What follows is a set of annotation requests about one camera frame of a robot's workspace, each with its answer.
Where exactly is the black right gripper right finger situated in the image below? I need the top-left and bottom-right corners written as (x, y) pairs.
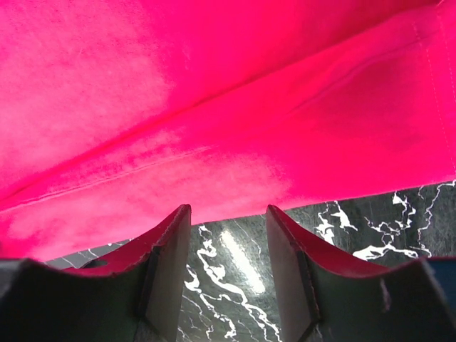
top-left (266, 206), bottom-right (455, 341)

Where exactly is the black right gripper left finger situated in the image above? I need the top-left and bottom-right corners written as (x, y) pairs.
top-left (1, 204), bottom-right (191, 341)

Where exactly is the red t-shirt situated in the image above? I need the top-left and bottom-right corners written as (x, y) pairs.
top-left (1, 1), bottom-right (455, 261)

